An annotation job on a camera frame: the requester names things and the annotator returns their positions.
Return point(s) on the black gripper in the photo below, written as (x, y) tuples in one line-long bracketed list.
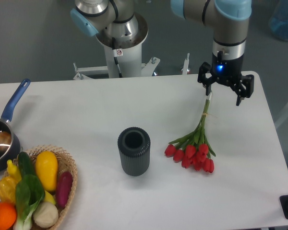
[(226, 72)]

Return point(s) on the red tulip bouquet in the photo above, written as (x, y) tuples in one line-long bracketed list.
[(193, 149)]

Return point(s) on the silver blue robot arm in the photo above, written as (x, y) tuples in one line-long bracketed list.
[(229, 19)]

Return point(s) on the blue translucent container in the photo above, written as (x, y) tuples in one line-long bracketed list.
[(278, 23)]

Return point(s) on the dark grey ribbed vase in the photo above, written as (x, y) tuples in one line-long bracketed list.
[(134, 148)]

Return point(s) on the woven wicker basket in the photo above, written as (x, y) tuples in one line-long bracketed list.
[(65, 163)]

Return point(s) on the purple eggplant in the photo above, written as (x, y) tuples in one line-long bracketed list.
[(63, 189)]

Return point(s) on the yellow squash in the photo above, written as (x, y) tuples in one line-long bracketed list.
[(47, 169)]

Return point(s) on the yellow banana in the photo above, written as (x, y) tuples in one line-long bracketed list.
[(49, 198)]

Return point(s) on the green cucumber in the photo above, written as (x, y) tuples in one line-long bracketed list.
[(25, 164)]

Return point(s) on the green bok choy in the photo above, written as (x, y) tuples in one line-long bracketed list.
[(29, 193)]

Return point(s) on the beige steamed bun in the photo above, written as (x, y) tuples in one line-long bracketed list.
[(46, 215)]

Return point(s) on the small yellow gourd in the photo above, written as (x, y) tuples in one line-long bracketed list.
[(13, 171)]

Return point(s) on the brown bun in pan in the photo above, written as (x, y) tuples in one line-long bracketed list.
[(5, 140)]

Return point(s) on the yellow bell pepper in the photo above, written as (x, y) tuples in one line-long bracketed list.
[(7, 190)]

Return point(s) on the orange fruit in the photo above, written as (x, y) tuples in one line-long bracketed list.
[(7, 215)]

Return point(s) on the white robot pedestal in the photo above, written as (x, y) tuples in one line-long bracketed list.
[(122, 43)]

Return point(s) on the blue handled saucepan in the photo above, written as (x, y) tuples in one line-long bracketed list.
[(6, 116)]

